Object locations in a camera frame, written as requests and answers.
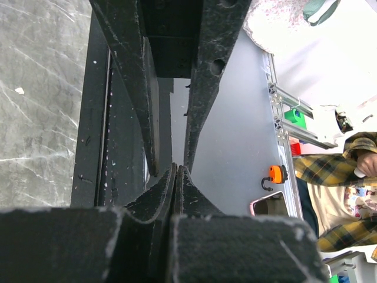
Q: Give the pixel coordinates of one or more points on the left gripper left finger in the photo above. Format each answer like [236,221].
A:
[104,244]

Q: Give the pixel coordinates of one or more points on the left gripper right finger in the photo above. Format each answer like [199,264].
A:
[209,246]

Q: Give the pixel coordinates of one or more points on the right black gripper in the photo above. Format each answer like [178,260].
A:
[146,38]

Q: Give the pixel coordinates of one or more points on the pink cased smartphone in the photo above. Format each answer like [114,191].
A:
[272,204]

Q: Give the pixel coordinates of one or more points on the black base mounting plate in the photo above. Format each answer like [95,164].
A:
[109,161]

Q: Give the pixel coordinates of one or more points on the orange black hook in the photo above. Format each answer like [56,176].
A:
[277,175]

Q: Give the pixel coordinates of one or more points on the person in plaid shirt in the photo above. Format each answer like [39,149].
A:
[338,193]

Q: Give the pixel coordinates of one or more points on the aluminium frame rail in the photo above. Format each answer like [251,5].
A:
[280,100]

